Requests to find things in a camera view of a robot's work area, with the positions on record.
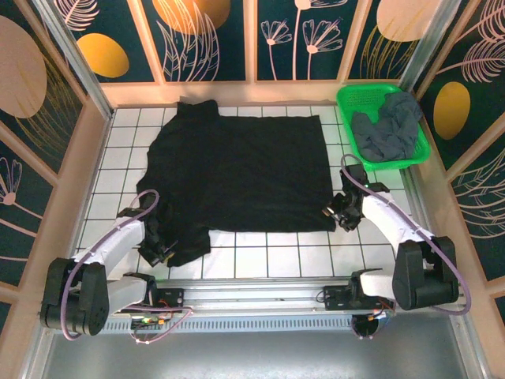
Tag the aluminium frame post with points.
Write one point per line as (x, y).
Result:
(424, 43)
(75, 59)

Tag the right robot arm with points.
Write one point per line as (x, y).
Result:
(418, 276)

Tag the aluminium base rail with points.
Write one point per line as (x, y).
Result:
(252, 290)

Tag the green plastic basket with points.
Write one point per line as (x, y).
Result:
(347, 102)

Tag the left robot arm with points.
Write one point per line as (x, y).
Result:
(83, 300)

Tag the small controller board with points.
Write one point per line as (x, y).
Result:
(150, 320)

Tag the grey-blue t-shirt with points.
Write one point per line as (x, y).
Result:
(388, 134)

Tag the black t-shirt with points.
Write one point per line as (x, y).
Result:
(236, 173)

